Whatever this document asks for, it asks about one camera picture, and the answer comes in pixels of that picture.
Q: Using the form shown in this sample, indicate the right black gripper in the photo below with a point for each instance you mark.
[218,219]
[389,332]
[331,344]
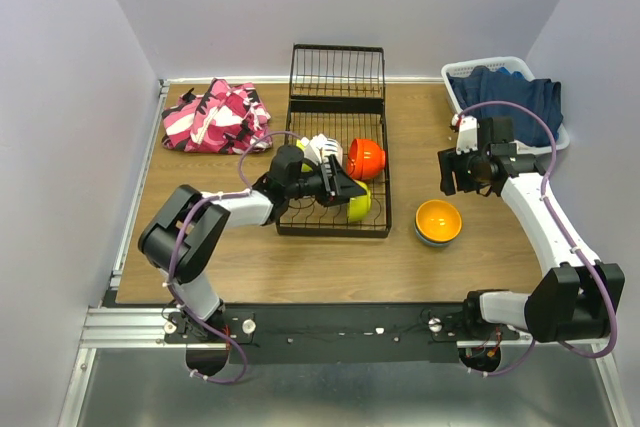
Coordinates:
[449,161]

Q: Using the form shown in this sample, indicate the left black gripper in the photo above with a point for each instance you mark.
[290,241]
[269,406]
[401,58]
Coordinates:
[340,187]

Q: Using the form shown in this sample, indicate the lime green bowl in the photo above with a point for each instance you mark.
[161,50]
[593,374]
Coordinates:
[303,152]
[359,207]

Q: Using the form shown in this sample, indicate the orange bowl top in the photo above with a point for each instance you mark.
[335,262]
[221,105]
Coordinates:
[365,159]

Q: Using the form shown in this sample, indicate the white pink bowl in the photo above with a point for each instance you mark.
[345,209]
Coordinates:
[330,147]

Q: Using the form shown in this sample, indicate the yellow orange bowl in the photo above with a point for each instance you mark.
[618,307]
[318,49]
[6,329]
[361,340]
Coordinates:
[438,220]

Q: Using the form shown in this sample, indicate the blue bowl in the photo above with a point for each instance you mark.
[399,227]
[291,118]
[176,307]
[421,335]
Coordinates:
[430,242]

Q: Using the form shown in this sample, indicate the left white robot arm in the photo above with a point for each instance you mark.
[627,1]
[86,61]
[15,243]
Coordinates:
[182,236]

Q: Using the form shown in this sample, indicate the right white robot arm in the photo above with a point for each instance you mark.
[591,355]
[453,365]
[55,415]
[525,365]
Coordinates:
[578,294]

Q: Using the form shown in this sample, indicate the dark blue jeans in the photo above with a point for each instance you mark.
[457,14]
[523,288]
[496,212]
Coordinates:
[540,96]

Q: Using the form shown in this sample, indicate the white plastic basket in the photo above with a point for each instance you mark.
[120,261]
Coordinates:
[513,65]

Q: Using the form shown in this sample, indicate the pink camouflage cloth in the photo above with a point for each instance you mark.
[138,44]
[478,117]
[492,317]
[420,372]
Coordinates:
[225,119]

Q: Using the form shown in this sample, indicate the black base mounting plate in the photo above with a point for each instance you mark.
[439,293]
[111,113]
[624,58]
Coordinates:
[339,333]

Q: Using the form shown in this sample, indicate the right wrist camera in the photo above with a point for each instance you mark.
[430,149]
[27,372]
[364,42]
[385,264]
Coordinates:
[466,128]

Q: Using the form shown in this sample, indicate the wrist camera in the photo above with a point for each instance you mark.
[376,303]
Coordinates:
[313,149]
[466,128]

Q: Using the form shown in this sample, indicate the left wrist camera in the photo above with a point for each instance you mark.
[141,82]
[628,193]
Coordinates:
[313,149]

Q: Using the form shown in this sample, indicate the black wire dish rack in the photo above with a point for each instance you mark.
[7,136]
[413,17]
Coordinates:
[337,95]

